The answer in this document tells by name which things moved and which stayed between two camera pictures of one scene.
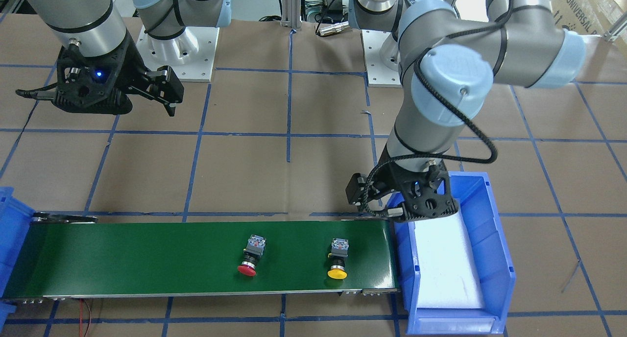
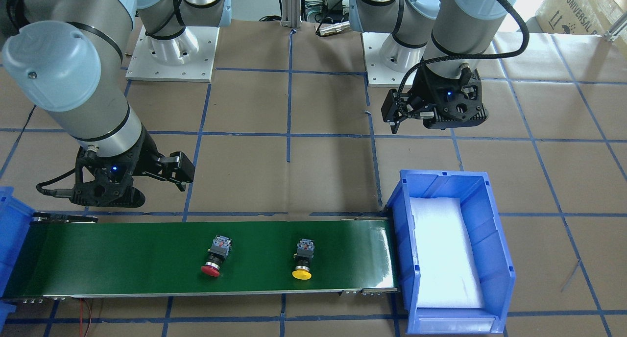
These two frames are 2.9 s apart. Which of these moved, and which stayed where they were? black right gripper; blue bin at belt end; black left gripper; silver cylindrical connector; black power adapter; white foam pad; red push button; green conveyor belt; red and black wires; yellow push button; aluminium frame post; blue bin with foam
Moved: yellow push button; black right gripper; red push button; black left gripper
Stayed: aluminium frame post; blue bin with foam; silver cylindrical connector; red and black wires; black power adapter; green conveyor belt; white foam pad; blue bin at belt end
